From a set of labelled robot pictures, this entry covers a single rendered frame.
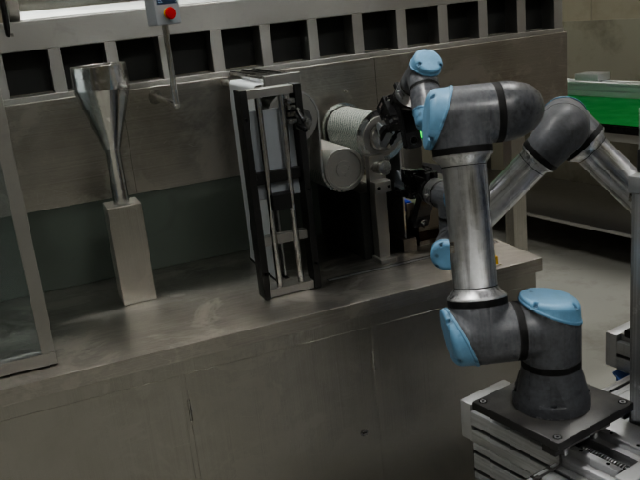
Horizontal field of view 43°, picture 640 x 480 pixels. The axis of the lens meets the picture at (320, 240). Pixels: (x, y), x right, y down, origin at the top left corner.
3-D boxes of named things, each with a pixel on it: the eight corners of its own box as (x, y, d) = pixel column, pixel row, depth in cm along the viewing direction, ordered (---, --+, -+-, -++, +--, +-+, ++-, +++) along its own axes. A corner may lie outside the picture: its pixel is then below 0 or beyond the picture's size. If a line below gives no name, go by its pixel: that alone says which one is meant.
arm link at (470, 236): (530, 367, 151) (504, 75, 149) (451, 375, 151) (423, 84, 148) (514, 354, 163) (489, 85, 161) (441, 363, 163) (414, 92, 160)
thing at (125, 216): (115, 310, 213) (76, 93, 196) (109, 295, 225) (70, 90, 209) (168, 299, 217) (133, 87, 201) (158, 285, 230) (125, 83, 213)
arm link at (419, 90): (464, 113, 187) (456, 75, 192) (416, 119, 187) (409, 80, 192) (460, 132, 194) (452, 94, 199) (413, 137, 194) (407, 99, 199)
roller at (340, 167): (327, 193, 223) (322, 151, 220) (294, 179, 246) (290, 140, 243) (366, 187, 227) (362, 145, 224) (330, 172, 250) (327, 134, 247)
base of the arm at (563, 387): (607, 401, 159) (608, 355, 157) (556, 429, 152) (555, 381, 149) (547, 376, 172) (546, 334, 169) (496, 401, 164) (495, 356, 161)
